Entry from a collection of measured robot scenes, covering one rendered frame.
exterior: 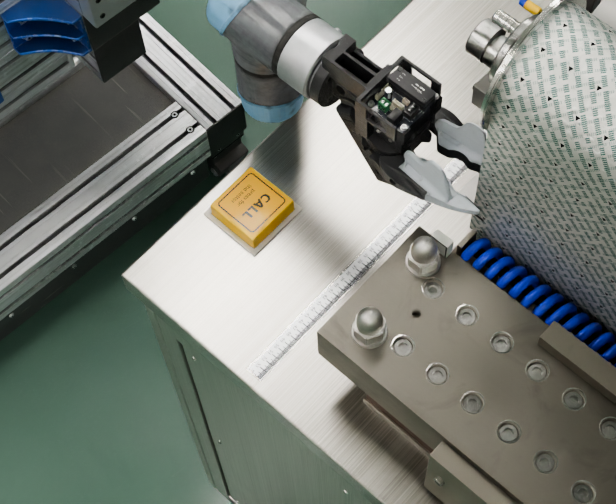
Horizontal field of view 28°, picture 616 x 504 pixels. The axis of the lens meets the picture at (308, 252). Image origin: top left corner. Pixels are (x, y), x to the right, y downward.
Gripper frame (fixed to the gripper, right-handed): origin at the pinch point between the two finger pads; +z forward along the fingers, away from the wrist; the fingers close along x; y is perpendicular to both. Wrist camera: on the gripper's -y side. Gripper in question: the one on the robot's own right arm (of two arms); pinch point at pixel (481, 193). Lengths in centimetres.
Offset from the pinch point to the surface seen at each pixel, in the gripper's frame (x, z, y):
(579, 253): -0.4, 11.8, 3.2
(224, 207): -12.8, -25.6, -16.7
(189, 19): 45, -104, -109
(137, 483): -34, -39, -109
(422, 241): -7.3, -1.5, -1.7
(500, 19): 6.0, -4.9, 18.3
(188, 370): -26, -22, -37
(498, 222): -0.4, 2.8, -2.0
